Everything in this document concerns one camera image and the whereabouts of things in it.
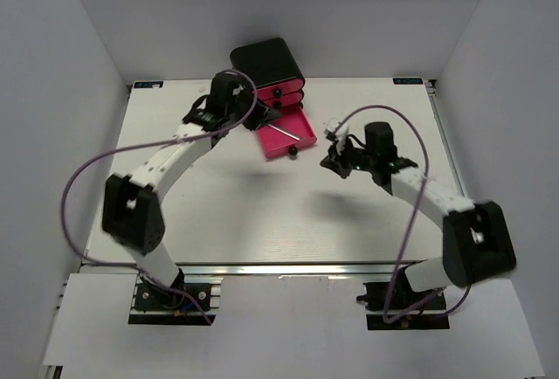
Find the purple cable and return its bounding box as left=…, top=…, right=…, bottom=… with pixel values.
left=334, top=105, right=473, bottom=326
left=59, top=68, right=258, bottom=326

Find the silver wrench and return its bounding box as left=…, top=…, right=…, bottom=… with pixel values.
left=267, top=124, right=304, bottom=141

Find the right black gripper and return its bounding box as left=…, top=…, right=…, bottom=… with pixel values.
left=321, top=134, right=376, bottom=179

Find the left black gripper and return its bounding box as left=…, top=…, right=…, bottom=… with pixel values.
left=225, top=86, right=280, bottom=132

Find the left blue label sticker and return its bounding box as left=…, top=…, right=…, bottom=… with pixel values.
left=133, top=81, right=163, bottom=89

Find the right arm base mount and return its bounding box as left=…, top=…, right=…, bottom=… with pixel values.
left=355, top=282, right=450, bottom=331

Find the aluminium table rail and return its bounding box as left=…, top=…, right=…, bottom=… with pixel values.
left=82, top=260, right=420, bottom=279

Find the black drawer cabinet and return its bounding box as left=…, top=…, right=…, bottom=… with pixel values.
left=229, top=38, right=305, bottom=90

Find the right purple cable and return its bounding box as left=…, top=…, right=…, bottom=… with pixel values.
left=334, top=105, right=473, bottom=326

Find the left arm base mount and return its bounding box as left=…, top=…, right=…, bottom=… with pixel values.
left=128, top=276, right=222, bottom=327

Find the blue label sticker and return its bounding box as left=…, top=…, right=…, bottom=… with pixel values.
left=392, top=77, right=424, bottom=86
left=133, top=81, right=163, bottom=89

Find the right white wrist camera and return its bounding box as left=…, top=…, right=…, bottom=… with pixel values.
left=324, top=119, right=349, bottom=155

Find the right blue label sticker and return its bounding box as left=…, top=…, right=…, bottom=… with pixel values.
left=392, top=77, right=424, bottom=86

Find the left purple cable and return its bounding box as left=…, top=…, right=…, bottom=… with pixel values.
left=59, top=68, right=258, bottom=326

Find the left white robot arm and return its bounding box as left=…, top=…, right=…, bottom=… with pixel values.
left=101, top=70, right=280, bottom=308

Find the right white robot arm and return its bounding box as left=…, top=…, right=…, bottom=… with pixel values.
left=321, top=121, right=517, bottom=308

